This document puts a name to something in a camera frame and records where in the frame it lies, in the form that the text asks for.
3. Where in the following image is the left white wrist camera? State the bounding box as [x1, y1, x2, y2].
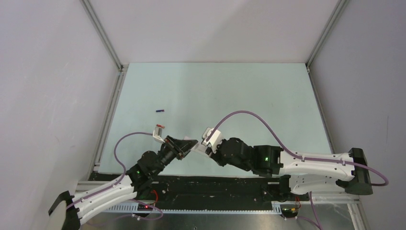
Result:
[152, 124, 164, 143]

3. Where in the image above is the grey slotted cable duct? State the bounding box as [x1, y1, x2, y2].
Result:
[106, 203, 282, 215]

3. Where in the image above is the right aluminium frame profile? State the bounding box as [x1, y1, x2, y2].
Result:
[305, 0, 369, 230]

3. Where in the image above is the aluminium frame profile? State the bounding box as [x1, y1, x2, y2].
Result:
[61, 0, 129, 192]
[305, 0, 369, 230]

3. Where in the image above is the right controller board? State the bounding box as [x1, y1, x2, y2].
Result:
[281, 208, 299, 219]

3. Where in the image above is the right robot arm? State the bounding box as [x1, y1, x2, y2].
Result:
[202, 138, 373, 200]

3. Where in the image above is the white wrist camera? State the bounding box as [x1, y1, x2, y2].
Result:
[201, 127, 224, 152]
[152, 124, 164, 143]

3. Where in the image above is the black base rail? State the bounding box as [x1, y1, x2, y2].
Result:
[133, 173, 310, 211]

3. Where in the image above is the left aluminium frame profile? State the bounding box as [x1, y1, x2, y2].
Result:
[61, 0, 129, 192]

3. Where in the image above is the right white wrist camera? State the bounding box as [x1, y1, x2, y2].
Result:
[201, 127, 224, 152]

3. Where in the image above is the controller board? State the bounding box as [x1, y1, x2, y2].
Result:
[281, 208, 299, 219]
[137, 204, 154, 212]

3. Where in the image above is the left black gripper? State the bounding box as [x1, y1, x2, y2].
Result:
[152, 135, 198, 175]

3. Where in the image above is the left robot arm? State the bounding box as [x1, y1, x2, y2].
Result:
[46, 136, 199, 230]

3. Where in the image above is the white remote control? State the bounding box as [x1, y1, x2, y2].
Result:
[189, 140, 208, 157]

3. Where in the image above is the left controller board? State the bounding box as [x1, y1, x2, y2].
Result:
[137, 204, 154, 212]

